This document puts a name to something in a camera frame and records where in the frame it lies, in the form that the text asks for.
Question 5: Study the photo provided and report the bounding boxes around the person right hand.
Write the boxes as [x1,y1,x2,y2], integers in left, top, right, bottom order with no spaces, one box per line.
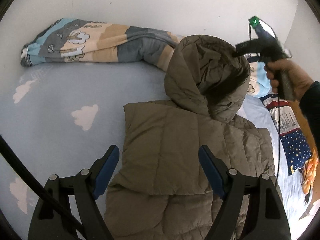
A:
[264,59,314,101]

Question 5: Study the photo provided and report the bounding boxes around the patchwork cartoon quilt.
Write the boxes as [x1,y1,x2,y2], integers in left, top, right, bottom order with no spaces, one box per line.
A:
[21,18,264,108]

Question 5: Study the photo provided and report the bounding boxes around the navy star pillow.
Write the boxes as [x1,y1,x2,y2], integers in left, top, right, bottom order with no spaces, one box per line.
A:
[260,94,312,176]

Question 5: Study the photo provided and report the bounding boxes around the orange floral cloth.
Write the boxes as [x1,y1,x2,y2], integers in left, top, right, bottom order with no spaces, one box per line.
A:
[302,150,319,194]

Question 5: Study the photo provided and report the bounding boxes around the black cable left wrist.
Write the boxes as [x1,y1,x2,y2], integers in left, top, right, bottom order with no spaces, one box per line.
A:
[0,134,83,240]

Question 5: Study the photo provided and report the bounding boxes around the olive puffer hooded jacket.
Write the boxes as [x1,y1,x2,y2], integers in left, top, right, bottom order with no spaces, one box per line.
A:
[104,35,275,239]

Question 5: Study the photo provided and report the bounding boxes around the wooden headboard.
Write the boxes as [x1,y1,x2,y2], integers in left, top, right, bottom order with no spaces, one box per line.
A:
[289,101,319,207]

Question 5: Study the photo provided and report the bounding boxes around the light blue cloud bedsheet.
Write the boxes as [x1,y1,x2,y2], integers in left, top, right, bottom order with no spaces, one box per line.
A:
[1,61,314,239]

